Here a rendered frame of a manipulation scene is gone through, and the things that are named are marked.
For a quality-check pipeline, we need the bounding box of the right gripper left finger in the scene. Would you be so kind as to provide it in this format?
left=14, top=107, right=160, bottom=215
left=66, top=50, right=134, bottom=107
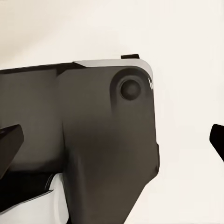
left=0, top=124, right=24, bottom=180

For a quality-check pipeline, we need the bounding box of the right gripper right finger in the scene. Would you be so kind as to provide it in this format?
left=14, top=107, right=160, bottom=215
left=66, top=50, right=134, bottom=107
left=209, top=124, right=224, bottom=161

